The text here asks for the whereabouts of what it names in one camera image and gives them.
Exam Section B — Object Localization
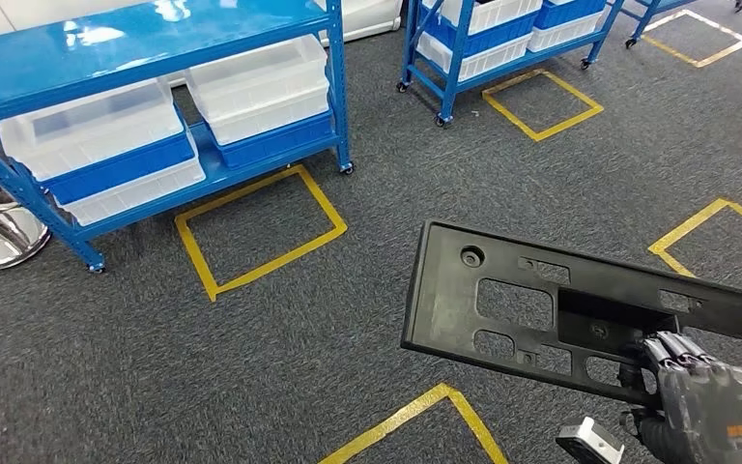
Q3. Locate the white plastic crate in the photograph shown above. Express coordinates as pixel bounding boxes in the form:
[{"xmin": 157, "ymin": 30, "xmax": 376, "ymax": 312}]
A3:
[
  {"xmin": 528, "ymin": 9, "xmax": 607, "ymax": 54},
  {"xmin": 416, "ymin": 30, "xmax": 533, "ymax": 82},
  {"xmin": 438, "ymin": 0, "xmax": 544, "ymax": 35}
]

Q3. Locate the pale floor tape square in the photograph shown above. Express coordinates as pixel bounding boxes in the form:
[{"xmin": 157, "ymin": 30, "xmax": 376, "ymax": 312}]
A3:
[{"xmin": 642, "ymin": 9, "xmax": 742, "ymax": 70}]

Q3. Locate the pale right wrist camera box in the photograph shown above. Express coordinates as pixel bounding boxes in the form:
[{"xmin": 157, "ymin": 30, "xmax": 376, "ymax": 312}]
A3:
[{"xmin": 555, "ymin": 417, "xmax": 626, "ymax": 464}]

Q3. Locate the blue metal shelf rack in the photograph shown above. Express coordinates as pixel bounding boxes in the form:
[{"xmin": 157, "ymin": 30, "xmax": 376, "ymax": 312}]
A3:
[{"xmin": 0, "ymin": 0, "xmax": 355, "ymax": 276}]

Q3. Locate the white car with red stripe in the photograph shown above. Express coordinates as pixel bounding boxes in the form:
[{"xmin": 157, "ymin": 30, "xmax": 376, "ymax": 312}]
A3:
[{"xmin": 0, "ymin": 0, "xmax": 406, "ymax": 47}]

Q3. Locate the black plastic plate frame part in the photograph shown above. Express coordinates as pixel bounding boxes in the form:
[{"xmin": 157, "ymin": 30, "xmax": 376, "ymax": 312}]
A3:
[{"xmin": 401, "ymin": 220, "xmax": 742, "ymax": 441}]

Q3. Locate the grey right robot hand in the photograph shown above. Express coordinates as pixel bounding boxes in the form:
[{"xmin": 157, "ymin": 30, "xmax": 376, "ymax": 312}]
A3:
[{"xmin": 620, "ymin": 330, "xmax": 742, "ymax": 464}]

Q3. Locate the blue wheeled shelf rack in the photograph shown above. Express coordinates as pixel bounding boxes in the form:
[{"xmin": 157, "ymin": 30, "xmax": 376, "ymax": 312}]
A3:
[
  {"xmin": 396, "ymin": 0, "xmax": 628, "ymax": 129},
  {"xmin": 620, "ymin": 0, "xmax": 699, "ymax": 50}
]

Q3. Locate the blue plastic crate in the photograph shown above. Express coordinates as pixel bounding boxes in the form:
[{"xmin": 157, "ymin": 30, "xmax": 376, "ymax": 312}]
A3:
[
  {"xmin": 533, "ymin": 0, "xmax": 608, "ymax": 31},
  {"xmin": 418, "ymin": 3, "xmax": 539, "ymax": 58}
]

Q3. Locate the chrome stanchion post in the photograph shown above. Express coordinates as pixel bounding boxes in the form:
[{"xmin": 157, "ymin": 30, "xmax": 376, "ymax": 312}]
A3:
[{"xmin": 0, "ymin": 159, "xmax": 52, "ymax": 271}]

